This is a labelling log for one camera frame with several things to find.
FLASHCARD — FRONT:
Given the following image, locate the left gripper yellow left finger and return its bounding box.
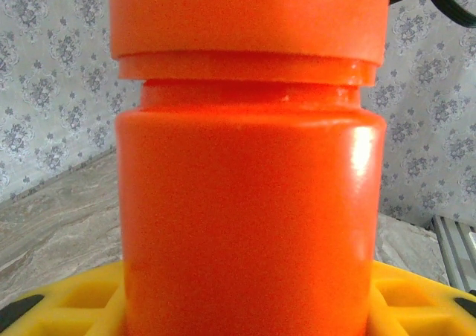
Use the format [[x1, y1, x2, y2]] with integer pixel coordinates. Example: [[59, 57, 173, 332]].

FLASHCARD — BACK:
[[0, 261, 129, 336]]

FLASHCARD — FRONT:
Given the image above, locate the right aluminium side rail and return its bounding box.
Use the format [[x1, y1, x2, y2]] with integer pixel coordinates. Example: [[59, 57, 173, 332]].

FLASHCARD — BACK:
[[430, 215, 476, 298]]

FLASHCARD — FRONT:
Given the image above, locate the orange pill bottle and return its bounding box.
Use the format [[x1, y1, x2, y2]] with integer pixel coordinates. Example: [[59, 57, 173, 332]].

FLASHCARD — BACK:
[[115, 51, 387, 336]]

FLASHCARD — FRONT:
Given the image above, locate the orange bottle cap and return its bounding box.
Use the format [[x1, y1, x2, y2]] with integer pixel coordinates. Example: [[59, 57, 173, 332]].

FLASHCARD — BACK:
[[107, 0, 391, 68]]

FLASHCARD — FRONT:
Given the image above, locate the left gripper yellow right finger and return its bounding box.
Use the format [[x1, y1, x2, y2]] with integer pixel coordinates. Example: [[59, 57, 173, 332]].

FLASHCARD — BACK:
[[366, 259, 476, 336]]

